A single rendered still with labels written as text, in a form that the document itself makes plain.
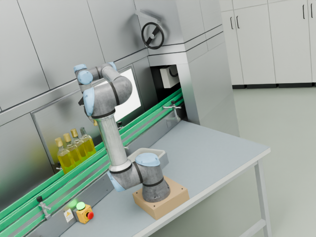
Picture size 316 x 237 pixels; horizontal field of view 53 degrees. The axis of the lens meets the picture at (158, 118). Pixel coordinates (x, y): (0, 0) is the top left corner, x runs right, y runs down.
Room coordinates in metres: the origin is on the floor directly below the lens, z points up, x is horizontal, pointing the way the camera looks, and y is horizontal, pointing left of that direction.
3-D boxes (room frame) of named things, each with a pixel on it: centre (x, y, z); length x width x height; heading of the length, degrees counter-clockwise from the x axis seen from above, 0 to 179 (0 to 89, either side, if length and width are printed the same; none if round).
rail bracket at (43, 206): (1.36, 0.64, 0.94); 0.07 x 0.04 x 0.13; 50
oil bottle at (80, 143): (1.79, 0.50, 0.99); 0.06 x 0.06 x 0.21; 49
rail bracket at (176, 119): (2.34, -0.12, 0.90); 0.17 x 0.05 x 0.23; 50
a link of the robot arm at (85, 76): (1.80, 0.33, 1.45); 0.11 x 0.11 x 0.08; 16
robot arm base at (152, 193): (1.45, 0.10, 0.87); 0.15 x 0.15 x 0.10
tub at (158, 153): (1.87, 0.14, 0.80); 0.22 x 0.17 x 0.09; 50
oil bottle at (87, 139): (1.83, 0.46, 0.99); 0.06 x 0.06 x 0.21; 50
